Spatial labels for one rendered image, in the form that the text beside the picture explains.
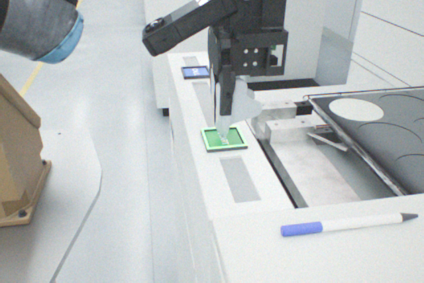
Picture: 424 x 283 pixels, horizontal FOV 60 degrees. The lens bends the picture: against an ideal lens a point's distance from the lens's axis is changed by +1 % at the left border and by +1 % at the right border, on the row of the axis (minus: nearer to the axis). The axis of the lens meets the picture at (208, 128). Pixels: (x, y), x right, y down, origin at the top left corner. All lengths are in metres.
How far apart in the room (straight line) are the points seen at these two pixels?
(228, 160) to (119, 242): 1.29
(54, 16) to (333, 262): 0.58
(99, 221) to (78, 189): 1.16
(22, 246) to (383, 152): 0.57
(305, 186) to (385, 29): 0.71
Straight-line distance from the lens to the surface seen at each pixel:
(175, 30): 0.42
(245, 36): 0.42
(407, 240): 0.41
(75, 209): 0.65
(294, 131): 0.67
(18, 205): 0.65
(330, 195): 0.57
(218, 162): 0.47
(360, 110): 0.79
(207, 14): 0.42
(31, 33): 0.71
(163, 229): 1.75
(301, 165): 0.62
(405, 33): 1.13
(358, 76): 1.31
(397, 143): 0.70
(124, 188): 2.01
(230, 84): 0.43
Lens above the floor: 1.23
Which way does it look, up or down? 30 degrees down
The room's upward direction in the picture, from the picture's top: straight up
